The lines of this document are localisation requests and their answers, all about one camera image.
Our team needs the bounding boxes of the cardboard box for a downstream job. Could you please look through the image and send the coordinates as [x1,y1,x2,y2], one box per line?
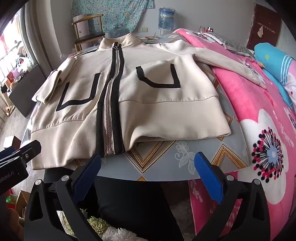
[14,190,30,216]

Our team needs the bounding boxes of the green white fluffy robe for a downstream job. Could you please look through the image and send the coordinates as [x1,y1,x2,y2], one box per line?
[57,209,148,241]

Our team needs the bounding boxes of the patterned grey tablecloth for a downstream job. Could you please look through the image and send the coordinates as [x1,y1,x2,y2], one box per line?
[25,32,250,183]

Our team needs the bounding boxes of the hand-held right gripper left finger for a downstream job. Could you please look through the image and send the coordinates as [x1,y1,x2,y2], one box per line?
[23,153,102,241]

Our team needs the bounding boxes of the floral hanging cloth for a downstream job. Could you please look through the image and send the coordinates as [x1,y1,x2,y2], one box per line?
[72,0,154,35]

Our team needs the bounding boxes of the pink floral blanket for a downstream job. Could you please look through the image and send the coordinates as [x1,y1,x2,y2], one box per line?
[172,28,296,241]

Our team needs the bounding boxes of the black pants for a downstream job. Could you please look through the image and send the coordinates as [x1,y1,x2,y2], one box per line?
[44,167,185,241]

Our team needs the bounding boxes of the wooden chair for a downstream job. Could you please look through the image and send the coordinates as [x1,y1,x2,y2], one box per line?
[72,14,105,52]

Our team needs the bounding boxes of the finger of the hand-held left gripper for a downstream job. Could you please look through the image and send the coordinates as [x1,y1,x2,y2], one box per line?
[0,140,42,167]

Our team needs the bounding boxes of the dark red door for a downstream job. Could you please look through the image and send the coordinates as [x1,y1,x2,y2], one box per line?
[246,3,282,50]

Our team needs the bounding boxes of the grey cabinet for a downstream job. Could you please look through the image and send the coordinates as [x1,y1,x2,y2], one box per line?
[8,62,44,117]

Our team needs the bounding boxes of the blue water jug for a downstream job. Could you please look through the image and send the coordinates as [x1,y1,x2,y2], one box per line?
[158,7,175,32]

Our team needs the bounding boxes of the silver sequined cloth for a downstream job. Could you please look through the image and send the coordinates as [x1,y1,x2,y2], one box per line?
[208,32,257,58]

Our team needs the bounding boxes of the cream zip jacket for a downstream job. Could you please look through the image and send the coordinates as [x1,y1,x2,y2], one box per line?
[30,34,266,171]

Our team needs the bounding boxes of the blue pillow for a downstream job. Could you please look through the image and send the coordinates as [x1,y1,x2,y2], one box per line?
[254,43,296,109]

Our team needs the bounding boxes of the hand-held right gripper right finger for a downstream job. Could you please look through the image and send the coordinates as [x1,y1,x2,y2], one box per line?
[192,152,271,241]

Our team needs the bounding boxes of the grey curtain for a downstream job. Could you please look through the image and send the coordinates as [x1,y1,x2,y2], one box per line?
[21,5,60,77]

